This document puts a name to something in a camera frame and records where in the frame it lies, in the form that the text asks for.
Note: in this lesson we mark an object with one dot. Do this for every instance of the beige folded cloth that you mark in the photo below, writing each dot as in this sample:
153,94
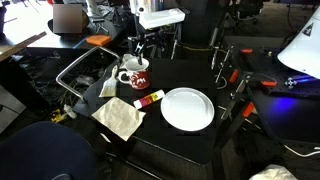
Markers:
120,117

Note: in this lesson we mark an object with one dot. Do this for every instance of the red mug white interior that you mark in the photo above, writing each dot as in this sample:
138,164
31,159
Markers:
134,74

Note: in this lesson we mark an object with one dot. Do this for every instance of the orange sponge block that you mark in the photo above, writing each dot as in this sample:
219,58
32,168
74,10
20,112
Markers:
99,40

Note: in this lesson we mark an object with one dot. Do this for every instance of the dark blue chair back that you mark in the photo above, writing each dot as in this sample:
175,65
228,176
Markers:
47,151

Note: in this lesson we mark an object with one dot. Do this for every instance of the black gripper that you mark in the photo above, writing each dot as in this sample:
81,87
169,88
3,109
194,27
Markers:
137,43

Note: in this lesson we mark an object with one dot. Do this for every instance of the paint brush pale bristles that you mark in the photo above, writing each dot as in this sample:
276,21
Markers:
109,85

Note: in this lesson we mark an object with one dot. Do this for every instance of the metal chair frame handle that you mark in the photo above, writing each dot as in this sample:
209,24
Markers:
76,65

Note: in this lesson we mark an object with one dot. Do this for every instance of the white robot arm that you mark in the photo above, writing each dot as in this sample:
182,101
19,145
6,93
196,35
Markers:
145,19

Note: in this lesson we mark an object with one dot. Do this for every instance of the yellow white plug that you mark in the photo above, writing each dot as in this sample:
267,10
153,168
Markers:
58,115

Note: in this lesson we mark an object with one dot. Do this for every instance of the black clamp orange handles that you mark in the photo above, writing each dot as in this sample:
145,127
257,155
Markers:
244,78

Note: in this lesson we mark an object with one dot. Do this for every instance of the black office chair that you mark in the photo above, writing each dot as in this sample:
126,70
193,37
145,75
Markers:
200,28

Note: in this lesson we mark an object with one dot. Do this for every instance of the white crumpled bag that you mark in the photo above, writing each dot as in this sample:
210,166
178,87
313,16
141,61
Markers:
273,172

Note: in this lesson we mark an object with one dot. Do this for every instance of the white round plate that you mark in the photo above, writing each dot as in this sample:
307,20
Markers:
187,109

